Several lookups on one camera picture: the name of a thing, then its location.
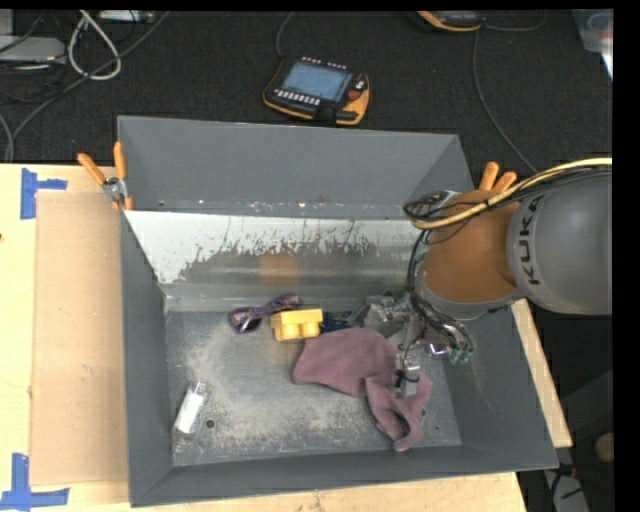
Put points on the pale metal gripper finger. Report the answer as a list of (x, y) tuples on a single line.
[(410, 387), (411, 366)]

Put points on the blue packet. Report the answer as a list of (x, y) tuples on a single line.
[(336, 322)]

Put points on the pink cloth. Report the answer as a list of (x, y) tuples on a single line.
[(350, 362)]

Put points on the yellow toy block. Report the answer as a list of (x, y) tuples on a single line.
[(295, 324)]

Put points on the grey metal bin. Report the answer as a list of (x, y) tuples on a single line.
[(280, 390)]

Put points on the purple sunglasses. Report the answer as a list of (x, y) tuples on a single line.
[(246, 317)]

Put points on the brown cardboard board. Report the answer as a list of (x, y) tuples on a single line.
[(75, 340)]

